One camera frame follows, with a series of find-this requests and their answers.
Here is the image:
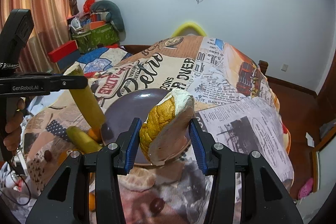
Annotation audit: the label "large orange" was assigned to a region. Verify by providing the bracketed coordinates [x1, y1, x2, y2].
[88, 193, 96, 211]

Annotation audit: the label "dark red grape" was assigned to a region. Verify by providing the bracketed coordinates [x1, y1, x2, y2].
[149, 198, 165, 215]
[44, 150, 52, 162]

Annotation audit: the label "left hand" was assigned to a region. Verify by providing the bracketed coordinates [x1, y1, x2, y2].
[3, 98, 25, 151]

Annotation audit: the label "small mandarin near plate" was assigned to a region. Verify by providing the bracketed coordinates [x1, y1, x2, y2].
[87, 128, 102, 143]

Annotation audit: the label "purple ceramic plate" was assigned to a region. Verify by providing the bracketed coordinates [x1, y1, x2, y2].
[100, 88, 193, 167]

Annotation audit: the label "red box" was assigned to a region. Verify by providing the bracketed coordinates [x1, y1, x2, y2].
[48, 40, 78, 63]

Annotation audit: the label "newspaper print tablecloth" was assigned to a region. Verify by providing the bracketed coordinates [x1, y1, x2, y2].
[25, 36, 299, 223]

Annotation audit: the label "green patterned box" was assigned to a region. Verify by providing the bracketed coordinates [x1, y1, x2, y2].
[72, 23, 120, 54]

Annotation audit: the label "grey plush toy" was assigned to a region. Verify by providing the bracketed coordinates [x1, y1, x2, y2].
[90, 0, 125, 32]

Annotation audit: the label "yellow chair back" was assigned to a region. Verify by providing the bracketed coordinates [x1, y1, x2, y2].
[171, 22, 207, 37]

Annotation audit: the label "pink slipper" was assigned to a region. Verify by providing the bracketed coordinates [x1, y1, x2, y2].
[297, 177, 314, 200]

